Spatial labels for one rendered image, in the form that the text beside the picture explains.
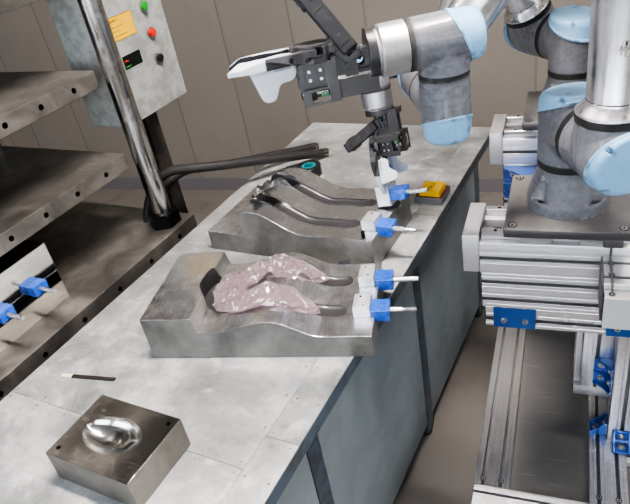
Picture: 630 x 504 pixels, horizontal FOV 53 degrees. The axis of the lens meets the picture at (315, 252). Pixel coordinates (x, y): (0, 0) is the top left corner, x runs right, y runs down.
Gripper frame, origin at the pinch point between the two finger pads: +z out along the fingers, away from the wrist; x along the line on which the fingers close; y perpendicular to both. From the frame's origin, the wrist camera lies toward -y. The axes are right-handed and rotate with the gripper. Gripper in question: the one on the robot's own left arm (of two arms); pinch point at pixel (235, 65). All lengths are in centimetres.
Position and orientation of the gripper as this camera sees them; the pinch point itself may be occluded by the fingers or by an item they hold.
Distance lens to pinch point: 93.8
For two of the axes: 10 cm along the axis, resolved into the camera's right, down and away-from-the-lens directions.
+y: 1.8, 8.9, 4.1
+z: -9.8, 2.0, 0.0
